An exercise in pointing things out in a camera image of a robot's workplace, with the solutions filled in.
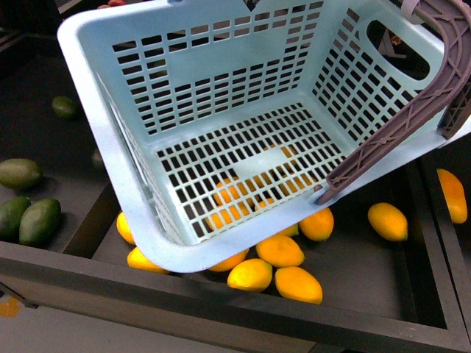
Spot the light blue plastic basket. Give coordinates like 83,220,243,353
57,1,470,273

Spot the brown basket handle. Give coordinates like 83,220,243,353
316,1,470,204

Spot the yellow mango beneath basket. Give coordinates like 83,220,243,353
205,177,255,231

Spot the yellow mango centre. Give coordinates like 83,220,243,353
255,235,305,268

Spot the yellow mango under basket edge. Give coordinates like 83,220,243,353
208,249,249,272

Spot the yellow mango front middle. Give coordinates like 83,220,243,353
227,258,273,293

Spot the yellow mango front right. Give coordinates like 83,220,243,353
275,266,323,304

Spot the yellow mango left edge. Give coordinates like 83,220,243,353
116,212,135,245

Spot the yellow mango front left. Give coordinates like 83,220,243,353
127,247,169,274

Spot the green avocado top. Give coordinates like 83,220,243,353
52,96,79,120

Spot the green avocado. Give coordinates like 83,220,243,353
1,196,31,243
1,158,43,190
52,96,79,120
18,199,62,247

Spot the green avocado lower middle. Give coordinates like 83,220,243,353
18,199,62,247

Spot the yellow mango far right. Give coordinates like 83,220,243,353
436,168,468,224

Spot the green avocado lower left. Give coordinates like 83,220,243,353
1,196,31,243

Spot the black produce tray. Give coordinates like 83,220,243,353
1,32,470,352

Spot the yellow mango near handle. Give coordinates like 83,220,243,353
298,207,334,242

